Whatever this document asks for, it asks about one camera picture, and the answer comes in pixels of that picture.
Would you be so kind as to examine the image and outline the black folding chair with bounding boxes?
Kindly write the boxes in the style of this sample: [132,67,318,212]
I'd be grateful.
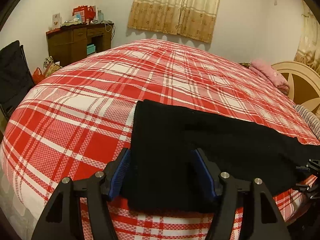
[0,40,36,120]

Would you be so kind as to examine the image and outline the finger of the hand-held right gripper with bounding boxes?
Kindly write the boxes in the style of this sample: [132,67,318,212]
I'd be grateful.
[295,158,320,175]
[294,183,320,201]

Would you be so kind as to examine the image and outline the white picture card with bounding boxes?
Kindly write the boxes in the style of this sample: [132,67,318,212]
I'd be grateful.
[52,13,62,30]

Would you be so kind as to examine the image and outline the red plastic bag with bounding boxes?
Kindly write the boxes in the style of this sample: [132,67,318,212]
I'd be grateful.
[32,67,46,85]

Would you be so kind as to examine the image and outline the brown wooden desk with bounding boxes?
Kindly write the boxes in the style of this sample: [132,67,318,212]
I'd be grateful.
[45,22,114,67]

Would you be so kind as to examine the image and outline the black pants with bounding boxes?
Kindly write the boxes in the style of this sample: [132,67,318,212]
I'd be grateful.
[121,99,320,212]

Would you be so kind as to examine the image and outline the beige patterned side curtain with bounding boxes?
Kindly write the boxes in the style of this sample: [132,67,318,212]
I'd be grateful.
[293,0,320,73]

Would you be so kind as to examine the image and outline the bed with red plaid sheet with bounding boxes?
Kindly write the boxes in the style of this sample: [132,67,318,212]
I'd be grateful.
[0,38,320,240]

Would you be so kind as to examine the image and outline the beige window curtain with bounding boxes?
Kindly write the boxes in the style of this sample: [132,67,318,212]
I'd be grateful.
[127,0,224,44]

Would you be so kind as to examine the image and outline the red gift box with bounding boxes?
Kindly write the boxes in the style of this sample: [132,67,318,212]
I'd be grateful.
[73,5,88,18]

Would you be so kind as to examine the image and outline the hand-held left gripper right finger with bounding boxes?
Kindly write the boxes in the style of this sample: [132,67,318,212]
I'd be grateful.
[191,148,292,240]

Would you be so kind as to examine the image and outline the pink folded blanket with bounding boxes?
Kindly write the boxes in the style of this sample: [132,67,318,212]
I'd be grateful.
[249,58,290,96]

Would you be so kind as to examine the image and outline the cream wooden headboard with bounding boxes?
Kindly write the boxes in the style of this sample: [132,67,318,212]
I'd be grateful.
[271,60,320,113]

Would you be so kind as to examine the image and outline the striped pillow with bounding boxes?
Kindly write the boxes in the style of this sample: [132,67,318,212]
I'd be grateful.
[292,104,320,141]

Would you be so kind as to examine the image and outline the floral patterned gift bag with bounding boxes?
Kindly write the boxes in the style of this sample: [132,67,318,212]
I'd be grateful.
[43,56,63,78]

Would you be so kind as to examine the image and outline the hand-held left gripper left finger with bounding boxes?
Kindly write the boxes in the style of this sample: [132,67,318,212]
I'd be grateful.
[31,148,131,240]

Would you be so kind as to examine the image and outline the tangled cables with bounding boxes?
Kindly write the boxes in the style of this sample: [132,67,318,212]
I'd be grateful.
[103,20,117,41]

